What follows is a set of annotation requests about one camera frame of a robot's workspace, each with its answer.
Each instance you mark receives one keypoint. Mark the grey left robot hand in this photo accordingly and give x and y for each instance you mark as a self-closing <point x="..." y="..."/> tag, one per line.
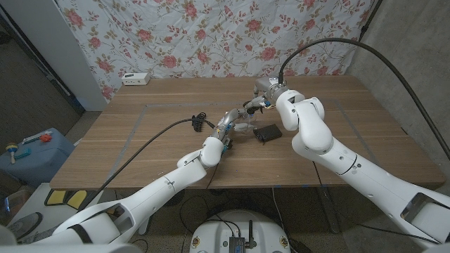
<point x="228" y="118"/>

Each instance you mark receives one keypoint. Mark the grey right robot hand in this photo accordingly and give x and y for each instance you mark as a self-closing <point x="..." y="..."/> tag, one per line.
<point x="269" y="88"/>

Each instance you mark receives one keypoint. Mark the clear dispenser bottle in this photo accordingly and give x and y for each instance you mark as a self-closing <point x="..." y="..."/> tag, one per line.
<point x="246" y="121"/>

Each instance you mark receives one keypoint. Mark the black pump cap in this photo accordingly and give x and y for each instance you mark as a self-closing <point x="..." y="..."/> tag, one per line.
<point x="251" y="110"/>

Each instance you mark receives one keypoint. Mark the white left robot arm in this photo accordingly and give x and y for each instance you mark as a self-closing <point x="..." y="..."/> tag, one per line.
<point x="158" y="189"/>

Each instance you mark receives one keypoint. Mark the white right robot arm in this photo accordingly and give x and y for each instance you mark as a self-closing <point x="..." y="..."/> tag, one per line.
<point x="316" y="133"/>

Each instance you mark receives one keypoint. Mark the black card holder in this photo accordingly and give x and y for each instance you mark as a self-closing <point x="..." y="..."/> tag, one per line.
<point x="268" y="132"/>

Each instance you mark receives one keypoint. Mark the black hair claw clip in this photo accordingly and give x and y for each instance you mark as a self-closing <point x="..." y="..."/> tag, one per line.
<point x="198" y="121"/>

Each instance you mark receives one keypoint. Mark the floral backdrop cloth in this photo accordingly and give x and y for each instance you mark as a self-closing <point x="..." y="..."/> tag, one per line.
<point x="211" y="35"/>

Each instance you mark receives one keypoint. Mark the white power strip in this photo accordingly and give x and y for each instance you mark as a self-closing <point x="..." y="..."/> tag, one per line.
<point x="135" y="79"/>

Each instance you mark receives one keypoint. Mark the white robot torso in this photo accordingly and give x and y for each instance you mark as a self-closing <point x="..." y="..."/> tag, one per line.
<point x="211" y="235"/>

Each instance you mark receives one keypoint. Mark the black backdrop stand pole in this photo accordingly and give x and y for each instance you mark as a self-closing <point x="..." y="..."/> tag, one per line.
<point x="370" y="21"/>

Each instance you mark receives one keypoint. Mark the grey module with antenna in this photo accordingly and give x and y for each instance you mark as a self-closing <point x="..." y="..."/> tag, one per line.
<point x="237" y="244"/>

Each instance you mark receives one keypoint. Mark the dark table leg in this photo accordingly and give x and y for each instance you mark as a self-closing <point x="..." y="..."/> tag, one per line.
<point x="328" y="211"/>

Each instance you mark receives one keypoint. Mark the white table leg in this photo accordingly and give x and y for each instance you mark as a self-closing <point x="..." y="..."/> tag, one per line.
<point x="143" y="229"/>

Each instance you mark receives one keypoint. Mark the yellow black floor mat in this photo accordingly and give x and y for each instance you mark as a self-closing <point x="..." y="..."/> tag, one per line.
<point x="56" y="196"/>

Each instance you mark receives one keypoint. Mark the white pillar panel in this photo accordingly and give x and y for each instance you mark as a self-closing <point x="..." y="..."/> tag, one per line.
<point x="52" y="42"/>

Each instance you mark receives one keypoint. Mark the blue storage box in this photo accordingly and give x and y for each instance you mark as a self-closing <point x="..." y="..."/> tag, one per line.
<point x="38" y="165"/>

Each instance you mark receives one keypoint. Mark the teal toy piece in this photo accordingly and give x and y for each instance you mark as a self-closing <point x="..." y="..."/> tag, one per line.
<point x="24" y="153"/>

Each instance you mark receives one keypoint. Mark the wooden maraca toy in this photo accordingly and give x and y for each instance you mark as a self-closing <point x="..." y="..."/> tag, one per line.
<point x="11" y="148"/>

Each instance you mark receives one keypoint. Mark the grey shoe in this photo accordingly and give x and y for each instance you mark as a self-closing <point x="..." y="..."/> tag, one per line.
<point x="22" y="225"/>

